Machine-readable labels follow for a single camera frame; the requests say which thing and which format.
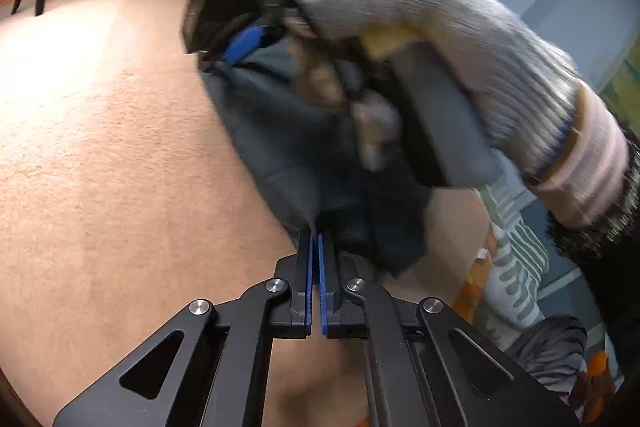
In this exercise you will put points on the grey striped cloth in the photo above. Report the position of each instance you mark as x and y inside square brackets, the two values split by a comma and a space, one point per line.
[550, 347]

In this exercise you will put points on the green striped white cloth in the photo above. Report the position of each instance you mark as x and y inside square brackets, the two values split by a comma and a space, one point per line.
[510, 267]

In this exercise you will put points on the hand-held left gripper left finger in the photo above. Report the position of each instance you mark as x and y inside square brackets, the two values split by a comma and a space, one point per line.
[306, 277]

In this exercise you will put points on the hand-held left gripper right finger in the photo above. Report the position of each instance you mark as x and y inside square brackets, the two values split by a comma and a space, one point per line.
[324, 277]

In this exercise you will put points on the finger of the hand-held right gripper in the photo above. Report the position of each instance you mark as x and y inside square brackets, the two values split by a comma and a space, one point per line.
[245, 44]

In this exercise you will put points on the green yellow wall picture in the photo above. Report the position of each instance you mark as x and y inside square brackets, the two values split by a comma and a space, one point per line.
[625, 87]

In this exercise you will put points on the orange patterned cloth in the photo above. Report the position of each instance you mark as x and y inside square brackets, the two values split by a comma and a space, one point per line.
[597, 382]

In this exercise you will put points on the person's right forearm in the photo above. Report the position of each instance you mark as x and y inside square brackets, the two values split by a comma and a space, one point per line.
[595, 167]

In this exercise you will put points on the black pants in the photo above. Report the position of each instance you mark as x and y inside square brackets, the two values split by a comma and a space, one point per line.
[280, 142]

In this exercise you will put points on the peach bed cover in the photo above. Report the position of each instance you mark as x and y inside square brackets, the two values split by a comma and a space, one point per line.
[100, 157]

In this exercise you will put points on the person's right hand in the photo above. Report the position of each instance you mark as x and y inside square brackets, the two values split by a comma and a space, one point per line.
[475, 37]

